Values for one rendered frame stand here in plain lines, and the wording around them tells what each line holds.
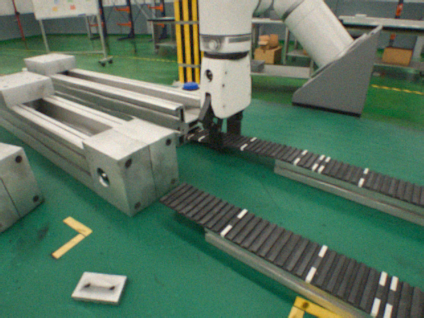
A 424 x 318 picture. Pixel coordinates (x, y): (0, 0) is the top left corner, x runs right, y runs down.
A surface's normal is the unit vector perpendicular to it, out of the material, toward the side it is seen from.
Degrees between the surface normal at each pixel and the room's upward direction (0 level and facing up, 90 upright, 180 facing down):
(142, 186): 90
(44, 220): 0
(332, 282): 0
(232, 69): 86
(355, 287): 0
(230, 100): 89
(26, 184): 90
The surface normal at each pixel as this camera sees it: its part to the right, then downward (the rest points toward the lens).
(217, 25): -0.31, 0.50
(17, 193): 0.94, 0.16
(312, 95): -0.52, 0.44
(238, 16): 0.44, 0.45
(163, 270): -0.02, -0.86
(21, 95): 0.79, 0.30
